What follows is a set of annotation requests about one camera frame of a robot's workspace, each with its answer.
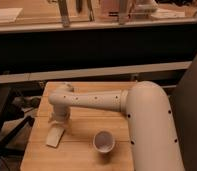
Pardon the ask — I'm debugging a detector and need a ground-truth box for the white sponge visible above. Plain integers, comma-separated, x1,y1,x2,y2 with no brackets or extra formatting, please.
46,125,65,148

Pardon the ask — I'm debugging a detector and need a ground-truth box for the metal frame post right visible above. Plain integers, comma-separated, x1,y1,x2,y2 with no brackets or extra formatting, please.
118,0,128,25

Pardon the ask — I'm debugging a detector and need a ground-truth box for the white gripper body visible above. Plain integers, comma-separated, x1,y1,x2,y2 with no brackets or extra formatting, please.
49,106,71,129

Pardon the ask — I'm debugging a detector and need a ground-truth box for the metal frame post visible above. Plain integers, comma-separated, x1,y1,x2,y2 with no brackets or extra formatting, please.
118,0,128,25
58,0,70,27

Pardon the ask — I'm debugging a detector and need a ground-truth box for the white device on bench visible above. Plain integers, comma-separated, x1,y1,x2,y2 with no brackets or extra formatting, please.
130,0,158,19

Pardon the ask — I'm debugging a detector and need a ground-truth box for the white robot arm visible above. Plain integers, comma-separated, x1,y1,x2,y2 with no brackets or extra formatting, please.
48,81,185,171

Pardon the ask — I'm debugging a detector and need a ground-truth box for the dark chair back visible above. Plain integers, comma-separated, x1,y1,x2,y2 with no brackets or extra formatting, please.
170,55,197,171

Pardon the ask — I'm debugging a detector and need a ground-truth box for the white paper sheet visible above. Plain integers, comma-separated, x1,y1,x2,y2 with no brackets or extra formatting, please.
0,8,22,23

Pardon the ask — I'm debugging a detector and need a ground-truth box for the metal frame post left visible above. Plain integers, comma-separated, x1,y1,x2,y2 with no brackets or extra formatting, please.
58,0,70,27

